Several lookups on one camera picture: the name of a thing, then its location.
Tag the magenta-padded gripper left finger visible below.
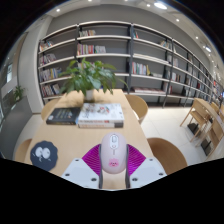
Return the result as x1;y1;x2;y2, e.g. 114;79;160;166
61;143;104;190

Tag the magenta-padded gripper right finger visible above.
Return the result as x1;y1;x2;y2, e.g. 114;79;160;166
124;143;168;189

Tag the pink computer mouse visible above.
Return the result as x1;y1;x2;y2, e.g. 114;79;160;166
100;132;128;175

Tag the dark cartoon-eyed mouse pad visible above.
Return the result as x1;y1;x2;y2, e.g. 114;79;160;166
29;140;59;172

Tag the thick book with red spine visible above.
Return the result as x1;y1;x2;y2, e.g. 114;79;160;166
77;119;125;129

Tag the black hardcover book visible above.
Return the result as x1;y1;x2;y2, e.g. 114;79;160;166
45;106;82;126

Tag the white illustrated-cover book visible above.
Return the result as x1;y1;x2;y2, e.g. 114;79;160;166
77;102;125;124

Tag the group of wooden slatted chairs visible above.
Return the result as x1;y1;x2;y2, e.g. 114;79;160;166
179;97;224;157

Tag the green potted plant white pot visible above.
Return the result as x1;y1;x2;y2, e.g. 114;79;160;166
58;58;128;103

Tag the small green floor plant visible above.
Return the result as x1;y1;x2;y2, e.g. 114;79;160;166
12;85;26;102

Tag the grey shelf unit with books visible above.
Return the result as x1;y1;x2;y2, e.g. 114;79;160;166
36;20;224;108

